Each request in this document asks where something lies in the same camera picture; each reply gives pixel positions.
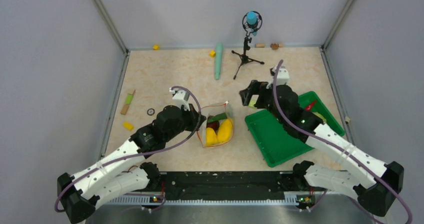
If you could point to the cork piece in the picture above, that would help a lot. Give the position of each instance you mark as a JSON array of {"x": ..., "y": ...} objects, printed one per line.
[{"x": 260, "y": 45}]

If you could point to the red chili pepper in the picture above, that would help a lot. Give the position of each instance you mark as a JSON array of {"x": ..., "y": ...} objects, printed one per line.
[{"x": 310, "y": 105}]

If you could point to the green plastic tray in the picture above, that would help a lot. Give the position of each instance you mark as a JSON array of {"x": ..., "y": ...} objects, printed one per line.
[{"x": 273, "y": 141}]

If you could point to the blue microphone on tripod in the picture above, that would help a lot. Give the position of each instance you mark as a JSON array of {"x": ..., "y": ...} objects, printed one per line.
[{"x": 252, "y": 22}]

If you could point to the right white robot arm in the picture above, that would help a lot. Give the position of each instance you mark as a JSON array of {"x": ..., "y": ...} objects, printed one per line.
[{"x": 373, "y": 183}]

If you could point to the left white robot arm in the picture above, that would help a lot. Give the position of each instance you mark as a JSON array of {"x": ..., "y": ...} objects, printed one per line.
[{"x": 125, "y": 169}]

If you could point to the brown wooden pieces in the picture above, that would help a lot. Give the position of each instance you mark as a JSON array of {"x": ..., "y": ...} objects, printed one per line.
[{"x": 275, "y": 46}]

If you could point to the wooden stick green block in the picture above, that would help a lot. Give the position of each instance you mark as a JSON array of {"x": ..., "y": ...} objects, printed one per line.
[{"x": 127, "y": 101}]

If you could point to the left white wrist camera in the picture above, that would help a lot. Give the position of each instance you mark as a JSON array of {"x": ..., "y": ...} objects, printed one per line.
[{"x": 180, "y": 98}]

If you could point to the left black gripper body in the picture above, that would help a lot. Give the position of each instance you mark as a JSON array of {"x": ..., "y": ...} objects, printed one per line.
[{"x": 188, "y": 122}]

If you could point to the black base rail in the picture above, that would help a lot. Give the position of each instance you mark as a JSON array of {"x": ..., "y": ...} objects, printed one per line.
[{"x": 228, "y": 186}]

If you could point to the light green lego brick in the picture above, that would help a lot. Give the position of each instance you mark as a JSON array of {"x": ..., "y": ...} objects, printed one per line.
[{"x": 252, "y": 103}]

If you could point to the clear zip bag orange zipper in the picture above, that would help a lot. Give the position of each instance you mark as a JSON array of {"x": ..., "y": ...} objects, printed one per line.
[{"x": 211, "y": 110}]

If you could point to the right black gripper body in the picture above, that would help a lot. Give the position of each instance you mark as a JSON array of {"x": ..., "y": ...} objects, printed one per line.
[{"x": 265, "y": 100}]

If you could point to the green cabbage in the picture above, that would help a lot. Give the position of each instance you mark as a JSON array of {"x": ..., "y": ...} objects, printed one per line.
[{"x": 320, "y": 116}]

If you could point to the teal plastic tube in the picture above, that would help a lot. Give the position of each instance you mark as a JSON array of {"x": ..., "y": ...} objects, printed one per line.
[{"x": 218, "y": 61}]

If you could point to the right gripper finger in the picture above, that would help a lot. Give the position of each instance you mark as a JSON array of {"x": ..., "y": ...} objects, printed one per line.
[
  {"x": 247, "y": 93},
  {"x": 259, "y": 85}
]

